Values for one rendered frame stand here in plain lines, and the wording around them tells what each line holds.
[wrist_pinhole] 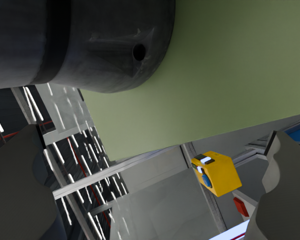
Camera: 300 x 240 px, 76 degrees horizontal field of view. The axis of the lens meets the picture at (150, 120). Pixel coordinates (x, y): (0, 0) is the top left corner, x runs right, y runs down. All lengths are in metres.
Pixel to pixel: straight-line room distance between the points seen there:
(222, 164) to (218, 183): 0.06
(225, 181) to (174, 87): 0.52
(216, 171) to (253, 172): 0.67
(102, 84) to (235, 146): 1.11
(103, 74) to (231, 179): 0.58
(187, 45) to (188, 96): 0.04
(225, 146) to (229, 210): 0.36
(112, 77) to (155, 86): 0.05
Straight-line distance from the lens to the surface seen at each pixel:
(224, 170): 0.67
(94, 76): 0.16
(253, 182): 1.33
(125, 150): 0.25
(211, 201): 1.25
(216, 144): 1.18
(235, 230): 0.47
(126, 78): 0.17
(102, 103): 0.25
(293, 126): 0.92
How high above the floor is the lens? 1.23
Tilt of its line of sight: 6 degrees down
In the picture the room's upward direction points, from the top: 113 degrees counter-clockwise
